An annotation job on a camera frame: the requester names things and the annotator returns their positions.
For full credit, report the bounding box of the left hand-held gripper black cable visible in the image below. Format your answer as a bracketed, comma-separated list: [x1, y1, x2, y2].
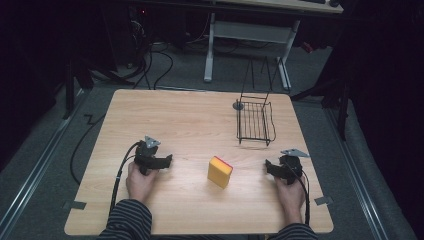
[108, 141, 142, 218]

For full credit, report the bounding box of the dark computer tower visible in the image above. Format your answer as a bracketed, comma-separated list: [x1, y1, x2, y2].
[126, 4, 150, 69]

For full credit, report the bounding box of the black metal stand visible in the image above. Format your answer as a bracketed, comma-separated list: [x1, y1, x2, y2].
[61, 59, 96, 120]
[289, 74, 352, 142]

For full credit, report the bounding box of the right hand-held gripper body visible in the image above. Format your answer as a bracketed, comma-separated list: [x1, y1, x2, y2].
[279, 148, 311, 186]

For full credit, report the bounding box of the white-legged wooden desk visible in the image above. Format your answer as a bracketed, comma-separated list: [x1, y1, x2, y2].
[202, 0, 345, 93]

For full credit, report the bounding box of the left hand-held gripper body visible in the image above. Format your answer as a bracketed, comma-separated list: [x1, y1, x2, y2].
[134, 135, 162, 176]

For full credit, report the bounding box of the metal floor rail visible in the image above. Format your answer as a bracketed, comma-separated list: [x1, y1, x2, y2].
[325, 107, 390, 240]
[0, 89, 88, 231]

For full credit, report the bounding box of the black floor cable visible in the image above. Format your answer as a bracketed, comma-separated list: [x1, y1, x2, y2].
[69, 113, 107, 186]

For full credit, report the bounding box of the hand-held gripper black cable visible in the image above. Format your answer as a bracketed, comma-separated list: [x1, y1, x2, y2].
[289, 162, 312, 226]
[108, 141, 142, 218]

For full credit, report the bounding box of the black wire rack basket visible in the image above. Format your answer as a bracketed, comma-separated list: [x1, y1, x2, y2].
[232, 55, 278, 148]

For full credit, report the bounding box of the grey tape piece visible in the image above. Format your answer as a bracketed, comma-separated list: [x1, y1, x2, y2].
[313, 195, 334, 206]
[62, 200, 87, 211]

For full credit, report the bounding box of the bundle of black floor cables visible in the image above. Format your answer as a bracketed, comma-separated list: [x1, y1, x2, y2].
[126, 39, 175, 91]

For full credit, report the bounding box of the person's left hand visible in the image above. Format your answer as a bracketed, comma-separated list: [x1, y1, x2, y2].
[125, 161, 158, 205]

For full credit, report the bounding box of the person's right hand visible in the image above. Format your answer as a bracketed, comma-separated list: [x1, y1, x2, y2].
[274, 175, 306, 215]

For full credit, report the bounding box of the yellow sponge with red side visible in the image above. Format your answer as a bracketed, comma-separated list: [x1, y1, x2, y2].
[206, 155, 234, 190]

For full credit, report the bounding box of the right hand-held gripper black cable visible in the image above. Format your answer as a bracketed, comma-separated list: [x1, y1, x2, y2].
[289, 162, 312, 226]

